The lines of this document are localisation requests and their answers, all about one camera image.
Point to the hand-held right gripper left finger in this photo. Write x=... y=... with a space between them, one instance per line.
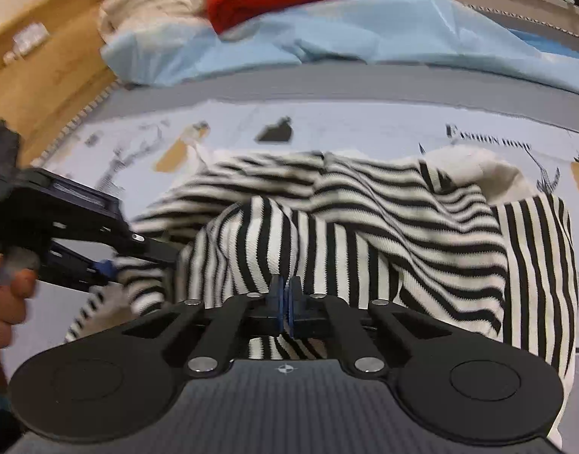
x=276 y=302

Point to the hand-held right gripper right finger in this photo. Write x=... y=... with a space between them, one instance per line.
x=295 y=302

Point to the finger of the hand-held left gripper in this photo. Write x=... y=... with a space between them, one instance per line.
x=102 y=269
x=157 y=248

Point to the striped hooded shirt white vest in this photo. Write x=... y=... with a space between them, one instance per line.
x=389 y=227

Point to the person's left hand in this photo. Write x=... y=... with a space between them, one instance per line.
x=5 y=302

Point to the tissue pack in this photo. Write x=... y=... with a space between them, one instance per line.
x=31 y=38

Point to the light blue sheet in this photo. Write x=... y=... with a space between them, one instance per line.
x=365 y=33

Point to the wooden bed frame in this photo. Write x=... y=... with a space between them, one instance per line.
x=43 y=85

